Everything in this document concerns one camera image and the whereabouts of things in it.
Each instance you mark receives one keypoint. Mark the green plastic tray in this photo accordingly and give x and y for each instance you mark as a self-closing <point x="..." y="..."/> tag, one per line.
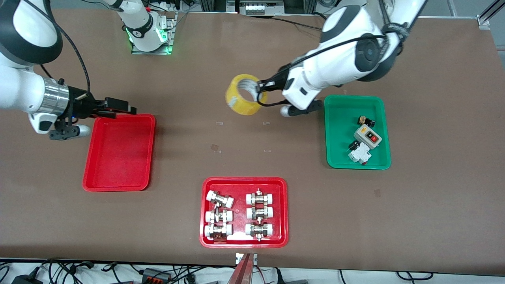
<point x="339" y="146"/>

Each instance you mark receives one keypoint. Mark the metal valve white caps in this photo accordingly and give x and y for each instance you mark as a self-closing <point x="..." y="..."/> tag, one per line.
<point x="259" y="197"/>
<point x="219" y="216"/>
<point x="219" y="198"/>
<point x="259" y="230"/>
<point x="218" y="231"/>
<point x="259" y="213"/>

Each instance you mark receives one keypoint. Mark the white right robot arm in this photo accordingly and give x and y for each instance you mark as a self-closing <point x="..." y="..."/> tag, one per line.
<point x="23" y="90"/>

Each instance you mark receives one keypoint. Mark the red tray holding valves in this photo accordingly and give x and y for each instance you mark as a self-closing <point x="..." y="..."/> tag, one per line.
<point x="240" y="209"/>

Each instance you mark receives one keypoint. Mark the small metal bracket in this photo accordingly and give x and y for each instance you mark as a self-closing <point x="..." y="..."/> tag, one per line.
<point x="238" y="258"/>

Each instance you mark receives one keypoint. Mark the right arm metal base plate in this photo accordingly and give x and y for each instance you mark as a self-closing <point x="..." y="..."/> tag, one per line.
<point x="170" y="39"/>

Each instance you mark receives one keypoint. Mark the aluminium frame profile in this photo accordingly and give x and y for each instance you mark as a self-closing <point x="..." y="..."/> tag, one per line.
<point x="491" y="14"/>

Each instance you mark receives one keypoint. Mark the black brass small connector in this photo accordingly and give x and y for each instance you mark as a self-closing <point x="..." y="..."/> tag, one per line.
<point x="369" y="122"/>

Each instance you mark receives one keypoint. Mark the yellow packing tape roll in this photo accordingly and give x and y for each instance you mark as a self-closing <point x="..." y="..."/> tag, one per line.
<point x="236" y="98"/>

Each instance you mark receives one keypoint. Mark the empty red plastic tray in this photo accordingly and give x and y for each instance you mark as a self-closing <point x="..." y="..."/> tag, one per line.
<point x="118" y="154"/>

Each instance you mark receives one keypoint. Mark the red metal post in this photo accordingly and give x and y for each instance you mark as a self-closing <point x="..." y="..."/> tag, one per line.
<point x="242" y="272"/>

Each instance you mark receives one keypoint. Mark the white terminal block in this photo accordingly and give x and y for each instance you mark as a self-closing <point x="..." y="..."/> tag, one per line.
<point x="258" y="8"/>

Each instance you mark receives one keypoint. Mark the black round knob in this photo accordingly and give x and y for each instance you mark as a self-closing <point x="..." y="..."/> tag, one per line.
<point x="352" y="146"/>

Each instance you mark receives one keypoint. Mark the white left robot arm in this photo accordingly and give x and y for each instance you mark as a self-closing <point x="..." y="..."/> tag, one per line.
<point x="339" y="59"/>

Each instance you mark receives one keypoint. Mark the grey switch box red button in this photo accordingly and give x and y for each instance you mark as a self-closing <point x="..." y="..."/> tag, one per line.
<point x="367" y="136"/>

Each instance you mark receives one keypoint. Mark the black connector box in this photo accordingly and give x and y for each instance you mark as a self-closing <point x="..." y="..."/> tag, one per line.
<point x="156" y="274"/>

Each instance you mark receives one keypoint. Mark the black power adapter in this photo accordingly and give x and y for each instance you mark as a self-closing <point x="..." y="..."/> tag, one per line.
<point x="27" y="279"/>

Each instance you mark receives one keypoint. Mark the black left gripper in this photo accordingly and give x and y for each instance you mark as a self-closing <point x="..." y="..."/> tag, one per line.
<point x="275" y="83"/>

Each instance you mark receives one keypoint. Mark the white circuit breaker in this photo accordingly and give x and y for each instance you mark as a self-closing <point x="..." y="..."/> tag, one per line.
<point x="361" y="154"/>

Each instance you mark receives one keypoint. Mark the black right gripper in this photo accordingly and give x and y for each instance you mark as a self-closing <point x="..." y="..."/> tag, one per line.
<point x="81" y="106"/>

